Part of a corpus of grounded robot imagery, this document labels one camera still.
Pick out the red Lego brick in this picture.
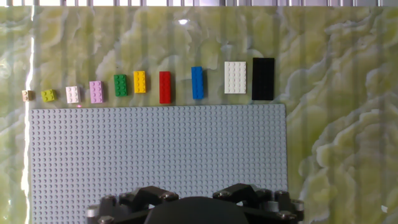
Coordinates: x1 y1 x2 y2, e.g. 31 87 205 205
159 71 172 105

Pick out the white Lego brick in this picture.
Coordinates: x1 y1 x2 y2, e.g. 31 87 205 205
65 85 82 104

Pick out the green marble pattern mat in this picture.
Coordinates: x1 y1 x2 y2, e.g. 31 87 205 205
0 6 398 224

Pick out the lime green Lego brick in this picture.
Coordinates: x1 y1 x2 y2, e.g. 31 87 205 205
40 89 58 103

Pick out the pink Lego brick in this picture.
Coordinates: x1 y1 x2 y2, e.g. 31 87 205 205
89 80 105 104

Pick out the black flat Lego plate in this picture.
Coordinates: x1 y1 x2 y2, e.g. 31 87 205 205
251 57 275 101

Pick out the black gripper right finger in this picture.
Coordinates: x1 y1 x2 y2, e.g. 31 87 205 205
213 183 305 224

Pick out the yellow Lego brick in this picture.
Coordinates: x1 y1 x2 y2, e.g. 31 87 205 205
133 70 147 94

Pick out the blue Lego brick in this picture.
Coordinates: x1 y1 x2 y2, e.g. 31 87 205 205
190 66 205 100

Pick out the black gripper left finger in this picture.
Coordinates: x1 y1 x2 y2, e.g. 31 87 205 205
86 185 180 224

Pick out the grey Lego baseplate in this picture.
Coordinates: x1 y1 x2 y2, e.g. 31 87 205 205
29 103 289 224

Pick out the white flat Lego plate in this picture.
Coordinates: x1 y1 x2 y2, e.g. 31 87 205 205
224 61 247 95

